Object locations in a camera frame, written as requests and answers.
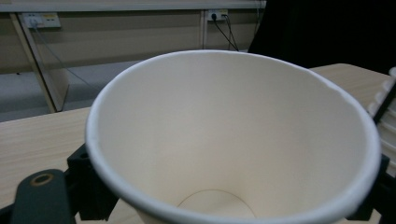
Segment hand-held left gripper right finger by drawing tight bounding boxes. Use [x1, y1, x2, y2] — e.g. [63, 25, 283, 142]
[346, 153, 396, 224]

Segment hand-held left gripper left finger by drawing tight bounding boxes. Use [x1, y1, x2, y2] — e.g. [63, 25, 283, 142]
[64, 143, 121, 222]

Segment black wire cup holder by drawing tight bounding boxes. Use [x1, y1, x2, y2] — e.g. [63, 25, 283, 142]
[372, 83, 396, 125]

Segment white paper cup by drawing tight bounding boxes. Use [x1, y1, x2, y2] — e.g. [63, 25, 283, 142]
[84, 49, 383, 224]

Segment short stack of white cups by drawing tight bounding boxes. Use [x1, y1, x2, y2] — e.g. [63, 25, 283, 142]
[366, 65, 396, 177]

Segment black curtain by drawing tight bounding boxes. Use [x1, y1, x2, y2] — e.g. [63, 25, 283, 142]
[247, 0, 396, 76]

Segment thin grey cable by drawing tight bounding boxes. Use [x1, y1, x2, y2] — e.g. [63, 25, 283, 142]
[32, 25, 101, 93]

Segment white wall outlet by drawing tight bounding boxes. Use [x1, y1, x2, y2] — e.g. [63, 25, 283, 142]
[21, 12, 62, 30]
[206, 8, 229, 22]

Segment black wall cables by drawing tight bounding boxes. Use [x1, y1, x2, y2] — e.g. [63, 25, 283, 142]
[212, 13, 241, 52]

